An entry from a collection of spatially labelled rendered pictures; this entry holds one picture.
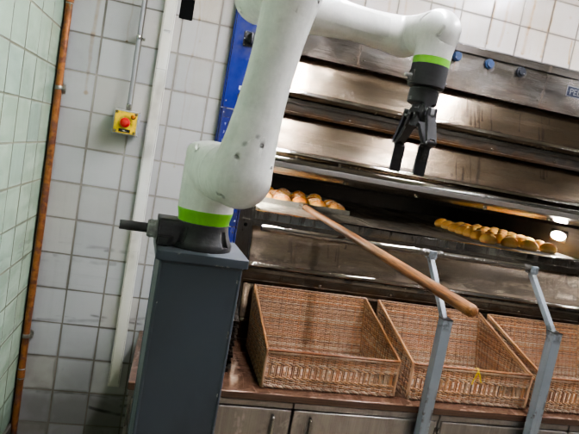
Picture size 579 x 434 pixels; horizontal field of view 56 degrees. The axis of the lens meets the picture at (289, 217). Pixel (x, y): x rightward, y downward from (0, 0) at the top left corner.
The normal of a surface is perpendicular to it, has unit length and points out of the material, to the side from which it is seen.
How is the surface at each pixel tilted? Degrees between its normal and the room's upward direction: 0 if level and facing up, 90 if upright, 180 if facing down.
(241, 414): 90
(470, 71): 90
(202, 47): 90
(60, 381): 90
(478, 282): 70
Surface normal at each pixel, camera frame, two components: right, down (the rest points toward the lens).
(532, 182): 0.24, -0.20
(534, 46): 0.19, 0.15
